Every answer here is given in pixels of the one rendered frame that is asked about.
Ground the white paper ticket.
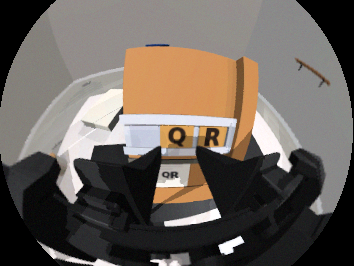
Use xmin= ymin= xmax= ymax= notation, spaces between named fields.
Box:
xmin=156 ymin=164 xmax=190 ymax=188

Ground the orange tile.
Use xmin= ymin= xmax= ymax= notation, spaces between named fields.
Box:
xmin=160 ymin=124 xmax=194 ymax=148
xmin=197 ymin=126 xmax=228 ymax=148

